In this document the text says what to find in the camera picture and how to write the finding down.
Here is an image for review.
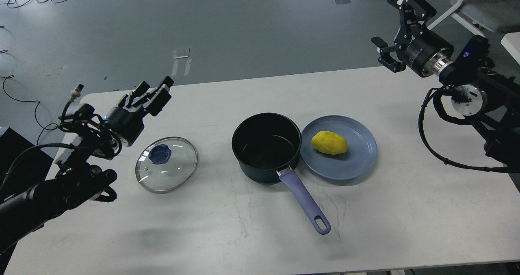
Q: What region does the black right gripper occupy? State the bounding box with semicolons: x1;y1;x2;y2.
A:
370;0;454;78

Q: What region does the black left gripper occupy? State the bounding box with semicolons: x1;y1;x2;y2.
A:
105;76;175;147

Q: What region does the glass pot lid blue knob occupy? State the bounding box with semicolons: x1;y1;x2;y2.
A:
135;136;198;194

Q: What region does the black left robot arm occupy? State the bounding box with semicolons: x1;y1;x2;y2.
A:
1;76;175;252

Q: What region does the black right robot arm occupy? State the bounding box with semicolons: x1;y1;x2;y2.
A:
371;0;519;173

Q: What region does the white chair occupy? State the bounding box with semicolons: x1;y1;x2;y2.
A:
428;0;520;36

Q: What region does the white table corner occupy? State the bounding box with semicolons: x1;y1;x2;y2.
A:
500;32;520;64

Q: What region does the blue plate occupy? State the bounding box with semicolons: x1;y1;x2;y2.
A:
300;115;377;183

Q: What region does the black box at left edge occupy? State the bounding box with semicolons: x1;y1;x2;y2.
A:
0;127;52;187

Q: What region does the black floor cable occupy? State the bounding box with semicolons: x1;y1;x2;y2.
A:
0;23;59;146

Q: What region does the dark blue saucepan purple handle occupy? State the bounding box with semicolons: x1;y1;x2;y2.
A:
232;113;332;235

